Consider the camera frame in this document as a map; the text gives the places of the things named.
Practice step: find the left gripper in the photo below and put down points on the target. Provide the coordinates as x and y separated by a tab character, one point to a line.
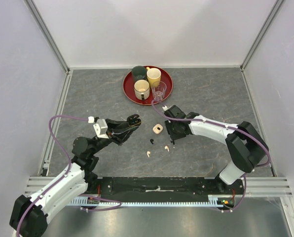
119	131

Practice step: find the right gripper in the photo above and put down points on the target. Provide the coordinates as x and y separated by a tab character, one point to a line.
171	135

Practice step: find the black earbud charging case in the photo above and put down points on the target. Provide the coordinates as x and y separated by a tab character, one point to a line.
134	122

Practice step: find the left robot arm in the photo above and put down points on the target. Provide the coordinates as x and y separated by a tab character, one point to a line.
31	215

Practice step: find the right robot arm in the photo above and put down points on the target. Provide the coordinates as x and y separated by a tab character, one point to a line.
245	145

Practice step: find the cream earbud charging case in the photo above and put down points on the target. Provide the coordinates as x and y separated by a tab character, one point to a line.
157	129

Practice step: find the red round tray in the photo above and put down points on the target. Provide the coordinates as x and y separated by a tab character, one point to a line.
128	87

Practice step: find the clear glass tumbler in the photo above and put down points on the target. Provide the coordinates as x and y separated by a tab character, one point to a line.
158	90

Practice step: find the dark green mug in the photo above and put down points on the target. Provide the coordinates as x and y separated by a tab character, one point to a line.
139	73

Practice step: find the yellow mug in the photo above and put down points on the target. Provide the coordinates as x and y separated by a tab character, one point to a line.
153	76

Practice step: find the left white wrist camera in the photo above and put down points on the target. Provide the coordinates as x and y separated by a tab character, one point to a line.
101	129

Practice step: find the cream mug black handle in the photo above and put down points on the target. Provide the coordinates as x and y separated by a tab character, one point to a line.
142	89

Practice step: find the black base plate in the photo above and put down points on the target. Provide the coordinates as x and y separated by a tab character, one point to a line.
162	188

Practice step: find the slotted cable duct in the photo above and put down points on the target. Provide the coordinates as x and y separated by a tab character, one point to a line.
211	202

